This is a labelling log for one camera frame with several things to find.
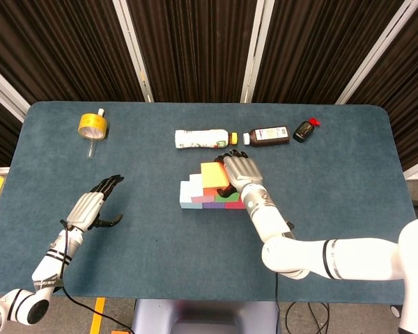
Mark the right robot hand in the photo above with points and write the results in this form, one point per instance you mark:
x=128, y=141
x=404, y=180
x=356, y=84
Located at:
x=242, y=170

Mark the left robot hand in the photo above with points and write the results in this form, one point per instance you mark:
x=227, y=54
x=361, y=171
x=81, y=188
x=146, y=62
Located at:
x=87, y=208

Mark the orange foam cube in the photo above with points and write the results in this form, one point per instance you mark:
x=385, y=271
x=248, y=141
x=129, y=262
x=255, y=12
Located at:
x=214, y=177

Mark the green foam cube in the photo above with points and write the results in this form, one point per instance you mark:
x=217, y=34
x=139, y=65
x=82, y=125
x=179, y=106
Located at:
x=230, y=198

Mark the red foam cube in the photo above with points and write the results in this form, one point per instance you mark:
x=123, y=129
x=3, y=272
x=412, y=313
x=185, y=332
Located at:
x=235, y=204

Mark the purple foam cube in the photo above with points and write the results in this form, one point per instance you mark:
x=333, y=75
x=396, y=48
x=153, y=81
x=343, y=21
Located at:
x=214, y=205

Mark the pink foam cube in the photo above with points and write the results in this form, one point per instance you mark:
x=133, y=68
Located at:
x=196, y=184

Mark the light blue foam cube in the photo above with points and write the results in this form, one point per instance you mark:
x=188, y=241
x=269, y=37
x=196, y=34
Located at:
x=187, y=198

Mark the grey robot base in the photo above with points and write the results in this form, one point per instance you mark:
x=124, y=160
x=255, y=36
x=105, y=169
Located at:
x=209, y=313

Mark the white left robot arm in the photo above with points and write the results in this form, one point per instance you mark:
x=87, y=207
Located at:
x=31, y=278

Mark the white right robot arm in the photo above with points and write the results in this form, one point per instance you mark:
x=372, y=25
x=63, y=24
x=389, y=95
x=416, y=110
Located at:
x=334, y=257

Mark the brown medicine bottle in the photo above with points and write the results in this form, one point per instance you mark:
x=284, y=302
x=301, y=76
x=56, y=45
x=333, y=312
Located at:
x=268, y=136

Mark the white labelled drink bottle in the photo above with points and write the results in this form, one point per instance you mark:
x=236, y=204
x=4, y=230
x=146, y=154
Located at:
x=198, y=139

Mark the clear tube with white cap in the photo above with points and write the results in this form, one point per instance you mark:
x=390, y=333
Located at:
x=91, y=148

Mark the small black bottle red cap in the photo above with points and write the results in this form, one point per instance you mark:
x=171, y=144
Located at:
x=302, y=131

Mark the yellow tape roll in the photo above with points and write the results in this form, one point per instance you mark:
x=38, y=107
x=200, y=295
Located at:
x=90, y=121

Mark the teal felt table mat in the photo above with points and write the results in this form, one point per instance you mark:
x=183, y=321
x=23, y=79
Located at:
x=181, y=250

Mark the orange floor marker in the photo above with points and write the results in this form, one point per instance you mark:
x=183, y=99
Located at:
x=120, y=332

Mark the black caster wheel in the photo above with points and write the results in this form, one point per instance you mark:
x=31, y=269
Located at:
x=396, y=310

